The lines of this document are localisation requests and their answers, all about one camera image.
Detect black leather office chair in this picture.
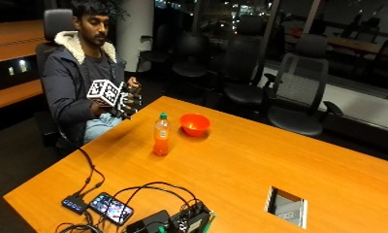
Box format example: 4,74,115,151
221,15,270,108

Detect table cable hatch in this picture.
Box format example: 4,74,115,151
265,185,310,230

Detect black armless office chair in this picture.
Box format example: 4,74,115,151
171,31,213,80

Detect black smartphone lit screen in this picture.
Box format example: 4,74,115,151
89,192,135,226

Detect black hub with blue lights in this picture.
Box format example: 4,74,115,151
62,194,90,216

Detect black box device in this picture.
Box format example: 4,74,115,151
126,210,175,233

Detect the person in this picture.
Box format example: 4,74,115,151
41,0,143,146

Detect white marker cube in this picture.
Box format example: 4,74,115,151
86,79,126,108

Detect black cable bundle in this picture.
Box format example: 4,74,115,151
56,210,106,233

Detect black mesh-back office chair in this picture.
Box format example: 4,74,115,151
263,33,346,137

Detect looped black cables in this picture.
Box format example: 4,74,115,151
101,181,201,227

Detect orange plastic bowl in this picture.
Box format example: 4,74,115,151
179,113,213,137

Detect black office chair with armrest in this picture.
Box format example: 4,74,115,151
135,23,173,74

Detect open electronics board with wires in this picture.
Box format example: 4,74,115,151
170,200,218,233

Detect orange drink bottle green cap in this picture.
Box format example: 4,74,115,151
153,112,173,157

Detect thin black hub cable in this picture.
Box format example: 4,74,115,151
75,148,107,199

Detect black high-back office chair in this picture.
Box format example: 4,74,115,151
33,8,77,150

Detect white round pillar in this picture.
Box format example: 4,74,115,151
115,0,155,73

